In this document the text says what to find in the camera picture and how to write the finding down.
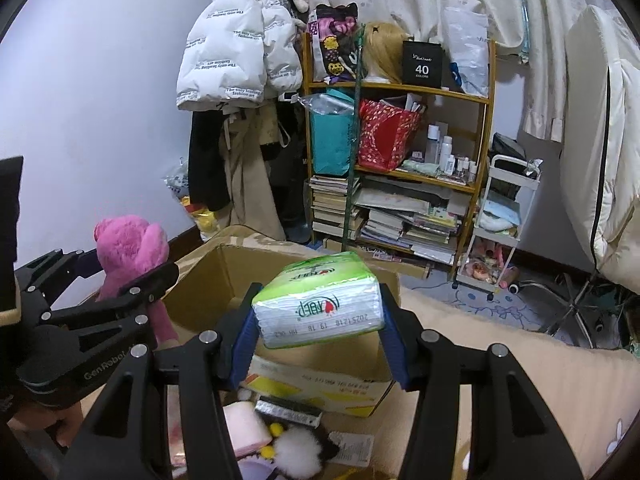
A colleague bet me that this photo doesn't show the black packet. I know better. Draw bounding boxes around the black packet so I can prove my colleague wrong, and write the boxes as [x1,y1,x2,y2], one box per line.
[255,395,323,428]

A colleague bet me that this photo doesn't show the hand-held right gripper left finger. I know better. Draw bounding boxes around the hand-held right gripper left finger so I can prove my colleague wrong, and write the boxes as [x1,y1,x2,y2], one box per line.
[57,282,264,480]

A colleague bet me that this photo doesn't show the white padded office chair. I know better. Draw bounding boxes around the white padded office chair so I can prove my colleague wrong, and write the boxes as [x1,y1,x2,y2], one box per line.
[520,5,640,351]

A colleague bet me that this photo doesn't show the black hanging garment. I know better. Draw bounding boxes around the black hanging garment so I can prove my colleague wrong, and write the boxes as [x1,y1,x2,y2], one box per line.
[189,107,231,211]

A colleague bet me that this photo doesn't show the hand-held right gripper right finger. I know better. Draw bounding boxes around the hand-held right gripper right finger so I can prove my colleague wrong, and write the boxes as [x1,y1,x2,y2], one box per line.
[379,284,584,480]

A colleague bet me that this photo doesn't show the green tissue pack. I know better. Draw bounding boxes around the green tissue pack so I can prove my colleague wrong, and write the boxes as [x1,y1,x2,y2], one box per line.
[251,251,386,350]

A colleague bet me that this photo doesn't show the wooden shelf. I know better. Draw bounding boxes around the wooden shelf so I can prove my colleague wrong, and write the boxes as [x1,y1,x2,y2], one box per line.
[302,30,497,281]

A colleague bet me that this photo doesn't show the beige trousers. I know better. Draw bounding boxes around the beige trousers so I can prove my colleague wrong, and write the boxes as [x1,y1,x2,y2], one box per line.
[220,105,286,241]

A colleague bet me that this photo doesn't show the beige butterfly print blanket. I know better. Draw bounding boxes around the beige butterfly print blanket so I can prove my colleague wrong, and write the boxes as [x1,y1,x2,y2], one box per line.
[170,225,640,480]

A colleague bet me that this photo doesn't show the white trolley cart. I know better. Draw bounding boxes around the white trolley cart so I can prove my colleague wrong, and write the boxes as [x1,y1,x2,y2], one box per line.
[452,154,543,291]

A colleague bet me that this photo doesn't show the teal bag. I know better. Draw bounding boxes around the teal bag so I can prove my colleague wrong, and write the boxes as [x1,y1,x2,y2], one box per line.
[307,87,358,177]

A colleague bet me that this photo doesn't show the cardboard box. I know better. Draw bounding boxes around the cardboard box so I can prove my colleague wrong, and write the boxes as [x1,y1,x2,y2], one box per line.
[162,242,401,418]

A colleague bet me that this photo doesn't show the blue printed rug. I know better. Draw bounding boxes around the blue printed rug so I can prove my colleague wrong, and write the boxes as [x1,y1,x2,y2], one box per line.
[400,260,566,331]

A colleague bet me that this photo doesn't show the pink plush bear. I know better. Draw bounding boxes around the pink plush bear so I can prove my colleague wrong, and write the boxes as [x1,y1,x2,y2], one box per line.
[94,215,181,348]

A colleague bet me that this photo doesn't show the white printed packet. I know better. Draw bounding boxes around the white printed packet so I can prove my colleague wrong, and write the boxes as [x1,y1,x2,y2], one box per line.
[332,432,376,466]

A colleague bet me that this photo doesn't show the green pole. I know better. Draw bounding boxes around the green pole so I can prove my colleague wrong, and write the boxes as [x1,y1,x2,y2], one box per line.
[342,25,366,253]

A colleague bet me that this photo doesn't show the stuffed plastic bag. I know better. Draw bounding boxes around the stuffed plastic bag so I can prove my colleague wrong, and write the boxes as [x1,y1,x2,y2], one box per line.
[167,160,226,246]

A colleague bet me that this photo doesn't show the pile of magazines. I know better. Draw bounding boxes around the pile of magazines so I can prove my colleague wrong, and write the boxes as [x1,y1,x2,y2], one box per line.
[352,180,473,266]

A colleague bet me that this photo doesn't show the yellow soft toy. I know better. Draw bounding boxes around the yellow soft toy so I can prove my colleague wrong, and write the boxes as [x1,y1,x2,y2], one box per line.
[260,422,283,461]

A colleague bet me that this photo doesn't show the black pink printed tote bag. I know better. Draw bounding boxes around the black pink printed tote bag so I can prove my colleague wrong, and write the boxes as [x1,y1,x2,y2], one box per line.
[307,4,366,86]

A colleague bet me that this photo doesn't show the clear plastic bag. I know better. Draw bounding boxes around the clear plastic bag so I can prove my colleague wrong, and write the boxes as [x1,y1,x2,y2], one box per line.
[299,91,353,116]

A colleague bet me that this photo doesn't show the white plastic bag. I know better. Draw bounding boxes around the white plastic bag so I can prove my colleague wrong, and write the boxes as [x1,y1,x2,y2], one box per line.
[442,7,490,98]

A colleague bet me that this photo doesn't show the dark hanging coat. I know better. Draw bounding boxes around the dark hanging coat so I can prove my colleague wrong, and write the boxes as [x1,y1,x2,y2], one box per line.
[260,95,313,241]

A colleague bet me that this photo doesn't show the black white plush toy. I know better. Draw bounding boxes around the black white plush toy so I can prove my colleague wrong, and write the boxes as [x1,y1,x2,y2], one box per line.
[255,422,346,480]

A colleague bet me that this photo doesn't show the stack of thick books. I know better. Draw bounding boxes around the stack of thick books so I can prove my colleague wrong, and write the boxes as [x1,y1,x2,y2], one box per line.
[307,175,361,248]

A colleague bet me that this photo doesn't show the group of white cosmetic bottles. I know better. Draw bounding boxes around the group of white cosmetic bottles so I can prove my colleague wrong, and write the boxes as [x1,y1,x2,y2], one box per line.
[425,122,478,183]

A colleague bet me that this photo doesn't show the black box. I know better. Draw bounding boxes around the black box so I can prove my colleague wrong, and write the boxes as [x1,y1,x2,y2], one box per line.
[401,40,443,88]

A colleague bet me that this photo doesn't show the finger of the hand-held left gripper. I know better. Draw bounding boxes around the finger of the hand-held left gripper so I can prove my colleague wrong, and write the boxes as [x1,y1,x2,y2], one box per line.
[14,247,104,311]
[37,260,180,350]

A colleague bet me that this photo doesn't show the red gift bag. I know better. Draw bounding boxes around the red gift bag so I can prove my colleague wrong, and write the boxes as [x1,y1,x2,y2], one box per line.
[356,100,423,172]

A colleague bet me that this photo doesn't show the blonde wig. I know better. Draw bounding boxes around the blonde wig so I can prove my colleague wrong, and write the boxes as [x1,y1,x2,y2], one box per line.
[362,22,411,85]

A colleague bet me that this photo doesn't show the white puffer jacket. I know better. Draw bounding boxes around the white puffer jacket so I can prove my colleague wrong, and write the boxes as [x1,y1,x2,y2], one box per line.
[176,0,306,111]

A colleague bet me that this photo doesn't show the pink soft pack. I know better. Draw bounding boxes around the pink soft pack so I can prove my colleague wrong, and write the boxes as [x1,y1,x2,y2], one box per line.
[220,402,273,461]

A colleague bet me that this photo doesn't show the person's left hand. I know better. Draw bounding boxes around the person's left hand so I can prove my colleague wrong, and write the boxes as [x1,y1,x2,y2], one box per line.
[7,401,84,448]

